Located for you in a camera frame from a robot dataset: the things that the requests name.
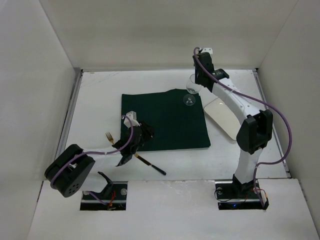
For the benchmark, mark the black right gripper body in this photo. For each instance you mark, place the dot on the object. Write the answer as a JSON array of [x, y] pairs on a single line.
[[200, 81]]

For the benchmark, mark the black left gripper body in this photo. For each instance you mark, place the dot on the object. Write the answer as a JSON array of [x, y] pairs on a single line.
[[144, 132]]

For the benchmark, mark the clear wine glass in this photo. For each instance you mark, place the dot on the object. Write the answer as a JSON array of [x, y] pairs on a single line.
[[192, 89]]

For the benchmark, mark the gold knife green handle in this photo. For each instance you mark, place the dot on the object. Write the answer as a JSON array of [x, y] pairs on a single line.
[[150, 164]]

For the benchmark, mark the dark green cloth napkin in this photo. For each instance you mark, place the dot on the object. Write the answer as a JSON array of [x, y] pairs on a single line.
[[177, 126]]

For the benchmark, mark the gold fork green handle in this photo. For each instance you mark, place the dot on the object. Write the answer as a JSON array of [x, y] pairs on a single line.
[[109, 137]]

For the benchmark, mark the white rectangular plate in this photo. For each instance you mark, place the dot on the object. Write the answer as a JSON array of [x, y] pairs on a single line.
[[218, 111]]

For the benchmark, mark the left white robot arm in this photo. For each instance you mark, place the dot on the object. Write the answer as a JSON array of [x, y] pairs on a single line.
[[70, 170]]

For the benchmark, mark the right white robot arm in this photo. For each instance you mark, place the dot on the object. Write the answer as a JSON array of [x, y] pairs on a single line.
[[255, 124]]

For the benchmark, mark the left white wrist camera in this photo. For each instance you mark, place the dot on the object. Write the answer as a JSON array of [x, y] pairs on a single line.
[[131, 119]]

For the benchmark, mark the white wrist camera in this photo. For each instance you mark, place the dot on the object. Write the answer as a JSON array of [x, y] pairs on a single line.
[[131, 119], [206, 50]]

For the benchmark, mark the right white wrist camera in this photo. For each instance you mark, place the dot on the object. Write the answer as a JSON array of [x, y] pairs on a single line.
[[206, 50]]

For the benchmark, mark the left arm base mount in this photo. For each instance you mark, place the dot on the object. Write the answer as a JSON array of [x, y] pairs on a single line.
[[113, 196]]

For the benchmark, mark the left aluminium table rail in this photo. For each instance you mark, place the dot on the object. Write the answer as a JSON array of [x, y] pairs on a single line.
[[69, 112]]

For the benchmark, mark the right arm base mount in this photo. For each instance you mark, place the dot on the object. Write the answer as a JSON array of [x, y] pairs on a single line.
[[233, 195]]

